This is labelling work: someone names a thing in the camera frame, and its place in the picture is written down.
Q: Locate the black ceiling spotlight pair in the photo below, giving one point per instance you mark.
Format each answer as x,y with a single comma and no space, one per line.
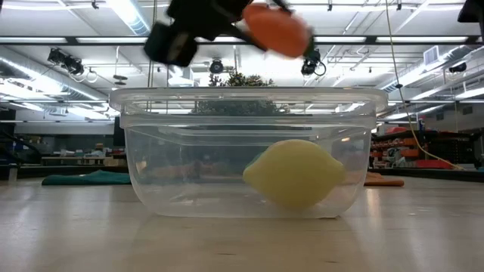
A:
66,60

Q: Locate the orange cloth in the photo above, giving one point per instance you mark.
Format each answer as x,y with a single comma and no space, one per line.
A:
382,182

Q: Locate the artificial green plant black pot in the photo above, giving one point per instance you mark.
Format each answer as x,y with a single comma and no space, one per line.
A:
238,81

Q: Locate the dark green cloth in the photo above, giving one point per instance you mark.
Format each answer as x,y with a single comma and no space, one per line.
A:
83,179

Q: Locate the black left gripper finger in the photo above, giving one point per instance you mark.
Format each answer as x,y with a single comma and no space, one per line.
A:
246,38
280,5

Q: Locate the black overhead beam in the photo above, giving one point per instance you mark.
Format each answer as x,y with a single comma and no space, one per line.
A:
113,39

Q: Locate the black ceiling fixture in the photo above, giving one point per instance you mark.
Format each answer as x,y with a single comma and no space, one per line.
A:
458,68

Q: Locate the clear plastic tupperware container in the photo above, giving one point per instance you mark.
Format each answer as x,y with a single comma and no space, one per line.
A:
189,196

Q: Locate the black round mounted camera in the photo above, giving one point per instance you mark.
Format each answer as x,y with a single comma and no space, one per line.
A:
216,66

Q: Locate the yellow toy lemon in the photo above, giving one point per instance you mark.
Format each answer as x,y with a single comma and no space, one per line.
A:
295,174

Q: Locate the cluttered workbench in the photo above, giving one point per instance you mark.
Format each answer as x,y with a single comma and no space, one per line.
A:
75,156

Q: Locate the orange toy carrot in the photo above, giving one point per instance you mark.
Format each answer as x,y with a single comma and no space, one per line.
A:
280,32

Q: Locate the shelf with red bins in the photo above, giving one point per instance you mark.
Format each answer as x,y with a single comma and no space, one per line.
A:
423,151

